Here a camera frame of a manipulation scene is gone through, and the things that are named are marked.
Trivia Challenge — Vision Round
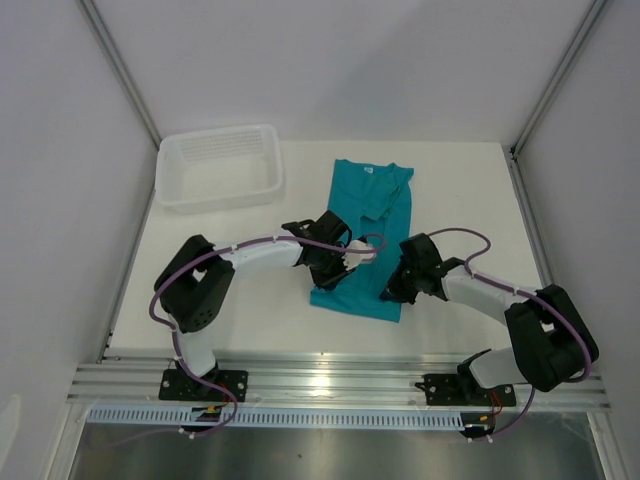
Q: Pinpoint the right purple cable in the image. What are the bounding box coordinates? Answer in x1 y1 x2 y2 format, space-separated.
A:
424 228 599 444

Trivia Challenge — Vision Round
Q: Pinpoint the white slotted cable duct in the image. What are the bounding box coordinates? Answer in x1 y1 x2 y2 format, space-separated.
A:
86 405 465 431

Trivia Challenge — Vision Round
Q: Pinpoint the purple cable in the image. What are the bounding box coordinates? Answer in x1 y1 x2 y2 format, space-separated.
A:
424 228 599 444
148 233 387 441

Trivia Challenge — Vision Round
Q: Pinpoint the aluminium mounting rail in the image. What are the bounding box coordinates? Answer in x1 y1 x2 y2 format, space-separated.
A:
67 349 614 414

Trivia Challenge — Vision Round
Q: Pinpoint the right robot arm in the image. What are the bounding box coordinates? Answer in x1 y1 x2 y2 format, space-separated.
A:
380 233 599 404

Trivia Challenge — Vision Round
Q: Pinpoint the white plastic basket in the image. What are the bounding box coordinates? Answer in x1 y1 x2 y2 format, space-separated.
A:
154 124 285 215

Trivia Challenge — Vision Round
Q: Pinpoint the teal t-shirt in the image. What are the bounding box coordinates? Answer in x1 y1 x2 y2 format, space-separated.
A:
310 159 414 323

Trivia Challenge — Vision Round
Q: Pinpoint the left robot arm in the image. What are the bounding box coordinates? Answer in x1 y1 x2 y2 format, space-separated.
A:
149 211 361 400

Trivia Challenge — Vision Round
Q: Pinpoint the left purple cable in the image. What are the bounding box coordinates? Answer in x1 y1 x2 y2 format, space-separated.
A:
148 233 387 441

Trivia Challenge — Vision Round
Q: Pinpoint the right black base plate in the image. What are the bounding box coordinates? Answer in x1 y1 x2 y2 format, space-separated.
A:
414 373 517 407

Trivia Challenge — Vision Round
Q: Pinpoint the right aluminium frame post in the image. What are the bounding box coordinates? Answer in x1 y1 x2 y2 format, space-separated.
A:
509 0 614 161

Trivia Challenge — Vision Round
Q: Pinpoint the aluminium frame post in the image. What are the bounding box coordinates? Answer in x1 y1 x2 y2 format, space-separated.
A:
76 0 162 150
509 0 614 161

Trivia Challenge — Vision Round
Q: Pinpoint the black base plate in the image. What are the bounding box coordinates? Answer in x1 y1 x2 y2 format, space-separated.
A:
414 373 517 407
158 368 250 404

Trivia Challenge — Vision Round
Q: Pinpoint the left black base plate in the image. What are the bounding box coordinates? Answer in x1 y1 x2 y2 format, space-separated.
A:
158 368 250 404

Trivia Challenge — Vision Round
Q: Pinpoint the left aluminium frame post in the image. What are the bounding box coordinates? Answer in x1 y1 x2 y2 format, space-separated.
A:
76 0 162 150

